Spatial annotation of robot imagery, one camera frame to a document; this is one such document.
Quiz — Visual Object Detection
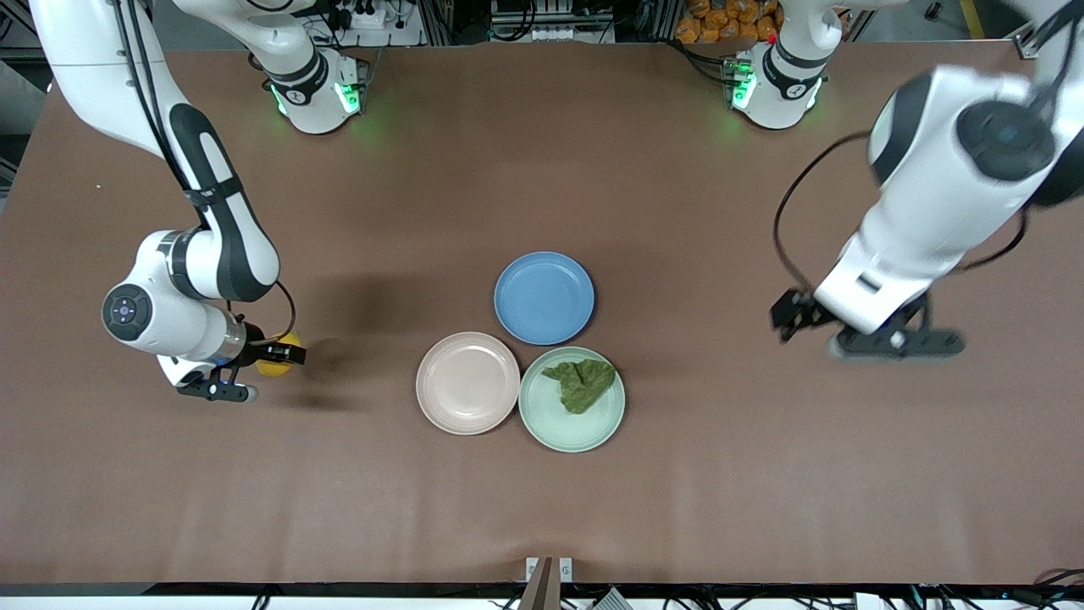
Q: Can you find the white power strip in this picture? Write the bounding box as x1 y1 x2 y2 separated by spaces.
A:
326 0 424 48

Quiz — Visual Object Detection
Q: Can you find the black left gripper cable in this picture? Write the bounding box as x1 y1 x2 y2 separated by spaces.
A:
772 129 1031 294

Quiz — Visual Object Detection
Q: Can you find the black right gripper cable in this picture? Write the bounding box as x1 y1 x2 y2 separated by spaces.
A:
254 280 298 347

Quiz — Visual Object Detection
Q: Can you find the pile of orange items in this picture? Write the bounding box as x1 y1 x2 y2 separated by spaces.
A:
675 0 782 45

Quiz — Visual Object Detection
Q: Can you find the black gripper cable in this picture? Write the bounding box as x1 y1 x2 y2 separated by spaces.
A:
772 129 1031 294
254 280 298 347

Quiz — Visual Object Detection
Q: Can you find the grey electronics rack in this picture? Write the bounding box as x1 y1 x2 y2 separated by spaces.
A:
489 0 616 43

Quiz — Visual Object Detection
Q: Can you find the pale pink plate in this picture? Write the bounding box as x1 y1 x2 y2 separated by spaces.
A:
415 331 522 436

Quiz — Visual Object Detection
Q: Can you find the yellow lemon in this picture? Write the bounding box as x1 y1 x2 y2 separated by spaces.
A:
257 331 303 378

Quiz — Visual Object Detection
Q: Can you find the pale green plate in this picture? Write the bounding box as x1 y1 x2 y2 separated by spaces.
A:
518 346 627 453

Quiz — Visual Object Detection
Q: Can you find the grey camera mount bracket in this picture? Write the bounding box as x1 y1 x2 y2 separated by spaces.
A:
525 557 574 610

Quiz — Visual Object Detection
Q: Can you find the green lettuce leaf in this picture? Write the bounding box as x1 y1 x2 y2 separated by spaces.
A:
542 358 617 416

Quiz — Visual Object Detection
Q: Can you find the blue plate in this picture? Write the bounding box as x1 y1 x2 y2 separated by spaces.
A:
494 251 596 347

